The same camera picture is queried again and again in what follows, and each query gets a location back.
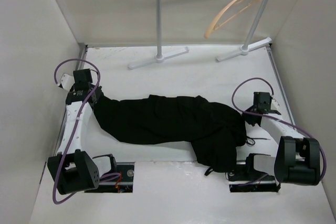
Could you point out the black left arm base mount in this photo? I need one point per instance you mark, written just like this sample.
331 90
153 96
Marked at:
118 181

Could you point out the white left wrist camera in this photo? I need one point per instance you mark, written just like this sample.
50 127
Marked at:
66 82

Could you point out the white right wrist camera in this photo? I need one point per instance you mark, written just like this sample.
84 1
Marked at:
275 106

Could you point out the black trousers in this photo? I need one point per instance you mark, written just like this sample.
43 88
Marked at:
213 129

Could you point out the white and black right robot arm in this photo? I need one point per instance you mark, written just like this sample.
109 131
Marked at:
297 160

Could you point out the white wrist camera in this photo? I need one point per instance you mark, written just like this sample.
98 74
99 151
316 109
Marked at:
275 106
66 82

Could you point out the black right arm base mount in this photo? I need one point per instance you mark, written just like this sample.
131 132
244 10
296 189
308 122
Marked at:
245 179

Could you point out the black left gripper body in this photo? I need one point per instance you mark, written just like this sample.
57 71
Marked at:
96 92

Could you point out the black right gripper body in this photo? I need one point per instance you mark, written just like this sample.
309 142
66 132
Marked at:
248 118

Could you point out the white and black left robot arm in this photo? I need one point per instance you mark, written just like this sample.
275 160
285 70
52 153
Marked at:
72 168

